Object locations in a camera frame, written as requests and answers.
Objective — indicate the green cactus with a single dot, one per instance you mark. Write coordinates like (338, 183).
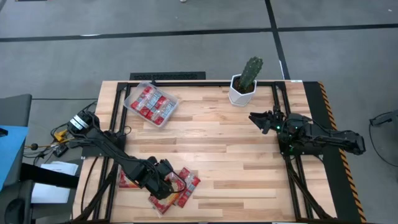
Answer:
(250, 73)

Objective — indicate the red Orville Redenbacher popcorn bag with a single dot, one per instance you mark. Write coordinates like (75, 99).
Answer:
(125, 182)
(191, 183)
(161, 204)
(165, 113)
(141, 97)
(150, 104)
(178, 182)
(158, 107)

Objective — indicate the white papers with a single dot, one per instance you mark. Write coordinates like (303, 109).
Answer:
(51, 193)

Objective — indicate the black floor device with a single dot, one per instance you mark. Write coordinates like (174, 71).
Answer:
(385, 117)

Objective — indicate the black table edge strip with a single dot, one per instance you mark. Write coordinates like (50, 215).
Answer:
(317, 109)

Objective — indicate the grey cabinet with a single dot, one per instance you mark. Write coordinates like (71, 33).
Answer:
(14, 109)

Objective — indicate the black aluminium extrusion frame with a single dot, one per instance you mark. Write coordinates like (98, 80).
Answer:
(202, 84)

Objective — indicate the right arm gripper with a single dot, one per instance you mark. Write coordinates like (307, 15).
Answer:
(276, 119)

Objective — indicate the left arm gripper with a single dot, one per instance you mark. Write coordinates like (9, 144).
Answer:
(158, 179)

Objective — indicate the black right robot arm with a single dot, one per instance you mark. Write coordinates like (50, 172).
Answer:
(326, 138)

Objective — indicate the blue table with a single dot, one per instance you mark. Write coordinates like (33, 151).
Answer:
(11, 149)

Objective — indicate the black office chair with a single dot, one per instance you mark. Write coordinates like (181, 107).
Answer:
(15, 205)

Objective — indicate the clear plastic bin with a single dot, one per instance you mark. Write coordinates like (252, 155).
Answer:
(129, 99)

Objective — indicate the white faceted plant pot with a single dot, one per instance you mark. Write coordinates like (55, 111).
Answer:
(241, 98)

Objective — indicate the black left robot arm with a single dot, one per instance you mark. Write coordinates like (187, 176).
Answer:
(105, 143)

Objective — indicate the yellow black hazard tape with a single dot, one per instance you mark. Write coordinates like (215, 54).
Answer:
(326, 102)

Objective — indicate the yellow connector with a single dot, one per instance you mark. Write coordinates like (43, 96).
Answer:
(60, 135)

